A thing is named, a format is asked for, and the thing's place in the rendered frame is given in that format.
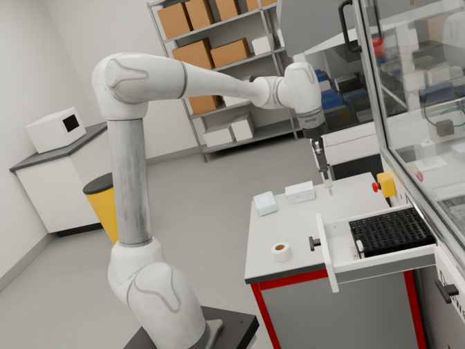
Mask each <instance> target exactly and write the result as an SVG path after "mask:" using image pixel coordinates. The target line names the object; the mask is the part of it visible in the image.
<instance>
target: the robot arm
mask: <svg viewBox="0 0 465 349"><path fill-rule="evenodd" d="M91 81H92V87H93V90H94V92H95V96H96V98H97V101H98V105H99V108H100V112H101V114H102V116H103V117H104V119H107V127H108V134H109V147H110V155H111V169H112V176H113V190H114V197H115V205H116V218H117V226H118V239H119V240H118V241H117V242H116V243H115V245H114V246H113V248H112V250H111V262H110V264H109V268H108V280H109V284H110V287H111V289H112V290H113V292H114V294H115V295H116V296H117V297H118V299H119V300H120V301H121V302H122V303H123V304H124V305H125V306H126V307H127V308H128V309H129V310H131V311H132V312H133V313H134V315H135V316H136V318H137V319H138V320H139V322H140V324H141V325H142V326H143V328H144V329H145V330H146V331H147V333H148V335H149V337H150V338H151V340H152V341H153V342H154V344H155V346H156V347H157V349H212V348H213V346H214V344H215V341H216V339H217V336H218V334H219V332H220V331H221V330H222V328H223V327H224V323H223V321H222V320H221V319H216V320H212V321H206V320H205V319H204V316H203V312H202V309H201V306H200V304H199V302H198V299H197V297H196V294H195V293H194V290H193V288H192V286H191V284H190V283H189V281H188V279H187V278H186V276H185V275H184V273H183V272H182V271H181V270H179V269H178V268H176V267H175V266H174V265H171V264H169V263H166V262H165V259H164V255H163V250H162V247H161V243H160V242H159V241H158V240H157V239H156V238H155V237H153V236H152V225H151V216H150V207H149V190H148V181H147V164H146V155H145V137H144V129H143V118H144V117H145V115H146V113H147V108H148V103H149V101H155V100H172V99H182V98H189V97H195V96H208V95H220V96H230V97H235V98H243V99H247V100H252V103H253V104H254V105H255V106H257V107H261V108H263V109H281V108H285V107H290V108H292V109H294V110H295V114H296V116H297V119H298V122H299V124H300V127H301V128H302V130H303V133H304V137H305V138H307V139H313V140H311V144H312V148H313V149H314V152H315V155H316V158H317V160H318V165H319V167H320V169H319V172H321V175H322V180H323V183H324V186H325V188H329V187H333V181H332V178H331V173H330V171H329V167H328V166H330V165H329V163H328V164H327V159H326V156H325V147H324V143H323V138H322V137H321V136H322V135H324V134H325V133H326V129H325V124H324V121H325V115H324V111H323V108H322V103H321V97H322V96H321V90H320V85H319V82H318V79H317V76H316V74H315V71H314V70H313V68H312V66H311V65H310V63H308V62H296V63H293V64H290V65H288V66H287V68H286V71H285V74H284V78H283V77H277V76H270V77H258V78H256V79H255V80H254V82H242V81H240V80H238V79H236V78H234V77H232V76H229V75H226V74H223V73H218V72H215V71H210V70H207V69H203V68H200V67H197V66H194V65H191V64H188V63H186V62H182V61H179V60H173V59H170V58H168V57H162V56H157V55H148V54H144V53H130V52H122V53H116V54H113V55H110V56H108V57H106V58H104V59H102V60H101V61H100V62H99V63H98V64H97V65H96V67H95V68H94V70H93V74H92V79H91Z"/></svg>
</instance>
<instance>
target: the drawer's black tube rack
mask: <svg viewBox="0 0 465 349"><path fill-rule="evenodd" d="M393 213H394V214H393ZM413 214H414V215H413ZM406 215H407V216H406ZM363 220H364V221H363ZM364 222H365V223H364ZM375 222H376V223H375ZM354 223H355V225H356V228H357V230H358V233H359V234H358V235H359V236H360V238H361V241H362V243H363V246H364V247H363V248H364V249H365V253H364V254H365V258H370V257H374V256H379V255H383V254H387V253H394V252H397V251H403V250H407V249H413V248H417V247H423V246H427V245H431V244H436V243H435V239H434V237H433V236H432V234H431V232H430V231H429V230H428V228H427V226H426V225H425V224H424V223H423V221H422V219H421V218H420V216H419V215H418V213H417V212H416V210H415V209H414V207H412V208H406V209H403V210H399V211H394V212H390V213H384V214H381V215H375V216H372V217H366V218H363V219H359V220H354ZM350 230H351V229H350ZM351 234H352V231H351ZM353 236H354V235H352V237H353ZM353 239H354V237H353ZM354 243H355V241H354ZM355 245H356V243H355ZM356 249H357V247H356ZM357 251H358V249H357ZM358 255H359V258H360V259H362V258H361V254H360V253H358Z"/></svg>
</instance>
